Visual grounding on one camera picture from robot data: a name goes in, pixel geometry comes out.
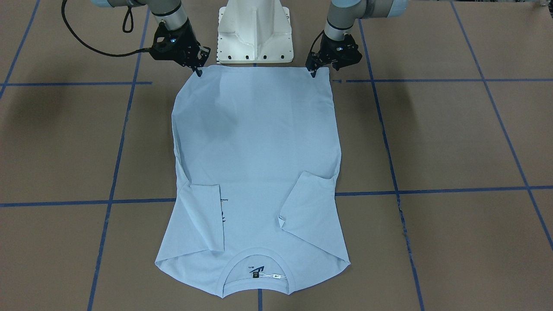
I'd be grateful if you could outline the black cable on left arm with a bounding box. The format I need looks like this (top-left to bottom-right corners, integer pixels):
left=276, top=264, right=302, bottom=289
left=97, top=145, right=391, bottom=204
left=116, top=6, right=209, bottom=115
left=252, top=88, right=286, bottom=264
left=310, top=30, right=325, bottom=59

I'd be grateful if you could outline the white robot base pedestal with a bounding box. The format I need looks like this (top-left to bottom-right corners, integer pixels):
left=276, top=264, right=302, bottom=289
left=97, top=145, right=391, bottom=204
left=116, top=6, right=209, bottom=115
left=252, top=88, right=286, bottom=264
left=216, top=0, right=294, bottom=64

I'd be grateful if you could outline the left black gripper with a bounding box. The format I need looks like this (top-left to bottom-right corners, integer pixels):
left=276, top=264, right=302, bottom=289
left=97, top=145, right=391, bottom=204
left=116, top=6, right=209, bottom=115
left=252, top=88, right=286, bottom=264
left=305, top=30, right=362, bottom=78

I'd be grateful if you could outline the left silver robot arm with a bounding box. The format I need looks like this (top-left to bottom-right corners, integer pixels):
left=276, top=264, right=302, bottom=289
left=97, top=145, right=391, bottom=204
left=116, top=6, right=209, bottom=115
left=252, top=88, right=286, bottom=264
left=305, top=0, right=408, bottom=78

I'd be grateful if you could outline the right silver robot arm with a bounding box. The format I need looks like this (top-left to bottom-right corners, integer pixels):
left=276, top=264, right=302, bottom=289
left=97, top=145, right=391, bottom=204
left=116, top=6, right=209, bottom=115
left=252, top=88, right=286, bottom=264
left=93, top=0, right=211, bottom=77

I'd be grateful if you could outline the light blue t-shirt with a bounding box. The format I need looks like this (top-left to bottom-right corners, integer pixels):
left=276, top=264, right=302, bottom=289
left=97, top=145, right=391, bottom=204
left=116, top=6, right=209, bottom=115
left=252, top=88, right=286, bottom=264
left=155, top=65, right=351, bottom=298

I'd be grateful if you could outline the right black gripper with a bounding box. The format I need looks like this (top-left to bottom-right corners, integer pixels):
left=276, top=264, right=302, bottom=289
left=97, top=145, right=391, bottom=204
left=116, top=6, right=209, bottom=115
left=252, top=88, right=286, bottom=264
left=149, top=20, right=211, bottom=77

